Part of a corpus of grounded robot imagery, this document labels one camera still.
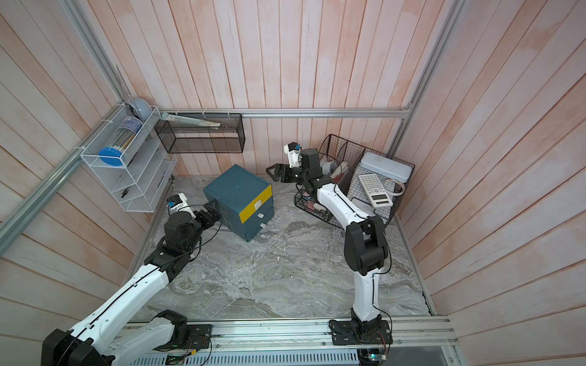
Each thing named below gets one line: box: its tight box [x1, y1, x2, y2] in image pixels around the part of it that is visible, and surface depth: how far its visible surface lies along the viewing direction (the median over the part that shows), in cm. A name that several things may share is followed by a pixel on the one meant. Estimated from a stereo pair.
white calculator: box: [358, 173, 393, 208], surface depth 87 cm
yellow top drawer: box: [238, 184, 273, 225], surface depth 86 cm
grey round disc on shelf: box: [132, 96, 152, 122], surface depth 85 cm
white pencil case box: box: [360, 151, 413, 184], surface depth 95 cm
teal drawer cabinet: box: [202, 163, 275, 243], surface depth 88 cm
